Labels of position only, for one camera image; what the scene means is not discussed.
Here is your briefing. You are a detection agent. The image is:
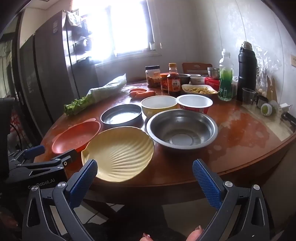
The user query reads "fruit in foam net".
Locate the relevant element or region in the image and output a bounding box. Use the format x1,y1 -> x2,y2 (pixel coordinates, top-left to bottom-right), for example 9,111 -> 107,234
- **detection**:
260,100 -> 280,116

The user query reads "large steel basin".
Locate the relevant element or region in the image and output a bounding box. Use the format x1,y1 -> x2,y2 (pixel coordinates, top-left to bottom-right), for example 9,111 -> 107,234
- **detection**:
146,109 -> 218,152

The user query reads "clear plastic bag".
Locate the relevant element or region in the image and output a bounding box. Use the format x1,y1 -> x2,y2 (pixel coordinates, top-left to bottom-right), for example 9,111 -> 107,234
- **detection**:
254,45 -> 279,93

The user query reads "wooden chair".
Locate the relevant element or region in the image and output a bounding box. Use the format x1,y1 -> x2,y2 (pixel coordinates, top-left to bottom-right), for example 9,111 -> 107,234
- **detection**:
182,62 -> 213,76

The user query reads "window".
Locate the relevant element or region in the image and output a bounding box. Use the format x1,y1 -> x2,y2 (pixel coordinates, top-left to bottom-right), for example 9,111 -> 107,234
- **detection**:
69,0 -> 160,58

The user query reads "dark refrigerator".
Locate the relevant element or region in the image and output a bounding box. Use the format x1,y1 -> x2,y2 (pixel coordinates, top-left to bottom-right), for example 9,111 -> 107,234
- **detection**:
17,9 -> 100,137

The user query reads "red instant noodle bowl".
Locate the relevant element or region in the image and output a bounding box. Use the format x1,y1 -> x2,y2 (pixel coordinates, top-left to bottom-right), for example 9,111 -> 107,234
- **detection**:
176,94 -> 213,115

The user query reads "black thermos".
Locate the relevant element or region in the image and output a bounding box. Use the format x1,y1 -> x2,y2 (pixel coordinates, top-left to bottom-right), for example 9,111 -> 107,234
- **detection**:
238,41 -> 258,101

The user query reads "red tissue box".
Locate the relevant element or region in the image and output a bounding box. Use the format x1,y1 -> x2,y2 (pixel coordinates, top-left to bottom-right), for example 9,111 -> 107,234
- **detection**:
204,77 -> 220,91

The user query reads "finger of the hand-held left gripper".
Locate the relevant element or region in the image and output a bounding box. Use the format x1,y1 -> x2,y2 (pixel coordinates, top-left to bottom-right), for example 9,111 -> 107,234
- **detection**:
9,145 -> 46,164
9,149 -> 79,173

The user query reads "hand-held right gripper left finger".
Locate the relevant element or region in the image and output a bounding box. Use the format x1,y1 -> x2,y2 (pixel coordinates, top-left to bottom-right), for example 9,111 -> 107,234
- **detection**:
23,159 -> 99,241

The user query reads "green drink bottle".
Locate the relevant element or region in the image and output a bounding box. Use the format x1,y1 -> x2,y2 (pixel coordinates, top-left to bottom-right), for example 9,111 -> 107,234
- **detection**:
218,49 -> 234,101

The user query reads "small steel cup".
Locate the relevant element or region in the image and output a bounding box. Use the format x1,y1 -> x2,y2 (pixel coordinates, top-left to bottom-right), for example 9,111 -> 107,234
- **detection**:
257,95 -> 269,109

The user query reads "wire storage rack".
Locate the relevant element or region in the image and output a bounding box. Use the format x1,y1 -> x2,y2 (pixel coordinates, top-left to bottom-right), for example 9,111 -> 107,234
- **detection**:
66,9 -> 93,63

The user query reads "white ceramic bowl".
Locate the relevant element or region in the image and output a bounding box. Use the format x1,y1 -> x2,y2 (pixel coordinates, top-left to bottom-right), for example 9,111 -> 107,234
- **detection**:
189,74 -> 205,85

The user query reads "red chili sauce jar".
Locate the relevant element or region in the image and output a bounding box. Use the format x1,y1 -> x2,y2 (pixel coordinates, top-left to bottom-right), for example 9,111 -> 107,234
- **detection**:
160,73 -> 170,91

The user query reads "bagged celery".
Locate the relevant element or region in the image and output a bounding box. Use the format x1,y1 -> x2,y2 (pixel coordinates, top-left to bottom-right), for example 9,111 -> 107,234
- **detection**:
63,74 -> 127,116

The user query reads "brown sauce bottle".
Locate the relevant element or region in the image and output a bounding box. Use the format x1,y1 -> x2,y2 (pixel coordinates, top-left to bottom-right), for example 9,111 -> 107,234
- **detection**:
167,63 -> 181,96

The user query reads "orange plastic plate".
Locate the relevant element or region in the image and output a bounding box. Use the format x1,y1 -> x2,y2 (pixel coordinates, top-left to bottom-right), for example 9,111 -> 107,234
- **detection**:
51,118 -> 101,154

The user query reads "glass door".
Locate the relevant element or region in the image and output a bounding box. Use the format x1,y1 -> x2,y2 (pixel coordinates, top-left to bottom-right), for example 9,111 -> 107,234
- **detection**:
0,39 -> 21,98

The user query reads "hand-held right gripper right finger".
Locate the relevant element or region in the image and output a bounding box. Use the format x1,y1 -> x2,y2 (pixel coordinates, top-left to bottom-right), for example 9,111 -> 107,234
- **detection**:
192,159 -> 271,241

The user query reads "yellow bowl with handle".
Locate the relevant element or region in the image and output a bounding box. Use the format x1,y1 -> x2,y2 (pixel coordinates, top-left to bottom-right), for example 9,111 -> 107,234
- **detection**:
141,96 -> 178,118

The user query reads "clear plastic cup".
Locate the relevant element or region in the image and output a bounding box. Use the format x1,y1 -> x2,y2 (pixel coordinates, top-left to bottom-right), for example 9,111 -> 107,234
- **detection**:
242,88 -> 256,105

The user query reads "shallow steel pan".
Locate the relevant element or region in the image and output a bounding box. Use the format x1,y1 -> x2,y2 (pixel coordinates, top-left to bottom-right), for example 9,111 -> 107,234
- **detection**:
100,104 -> 142,128

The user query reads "shiny steel bowl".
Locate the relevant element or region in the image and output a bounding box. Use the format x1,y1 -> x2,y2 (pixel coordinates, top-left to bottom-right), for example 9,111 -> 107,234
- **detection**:
207,67 -> 220,79

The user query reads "long orange carrot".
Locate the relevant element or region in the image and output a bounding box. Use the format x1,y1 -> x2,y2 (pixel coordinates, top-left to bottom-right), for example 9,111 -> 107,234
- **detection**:
137,91 -> 155,99

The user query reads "white plate of food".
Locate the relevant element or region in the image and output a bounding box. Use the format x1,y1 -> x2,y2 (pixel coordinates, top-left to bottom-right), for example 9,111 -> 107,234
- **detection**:
181,84 -> 219,95

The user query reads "clear jar with black lid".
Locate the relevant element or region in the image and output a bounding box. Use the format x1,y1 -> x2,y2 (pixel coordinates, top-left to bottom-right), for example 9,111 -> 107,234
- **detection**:
145,65 -> 161,88

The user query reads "yellow shell-shaped plate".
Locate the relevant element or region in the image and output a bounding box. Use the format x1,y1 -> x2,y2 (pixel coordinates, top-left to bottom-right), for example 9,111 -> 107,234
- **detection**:
81,126 -> 155,183

